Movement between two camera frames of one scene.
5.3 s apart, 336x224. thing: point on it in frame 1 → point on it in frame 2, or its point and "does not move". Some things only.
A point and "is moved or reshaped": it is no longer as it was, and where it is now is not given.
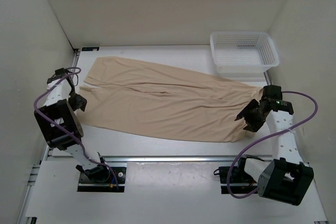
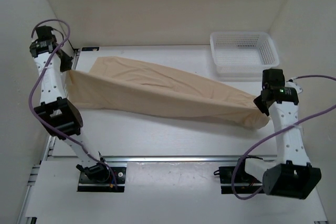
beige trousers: (144, 95) is moved or reshaped
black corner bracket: (90, 49) does not move
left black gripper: (80, 103) → (66, 63)
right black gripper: (252, 125) → (260, 106)
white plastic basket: (243, 54) does not move
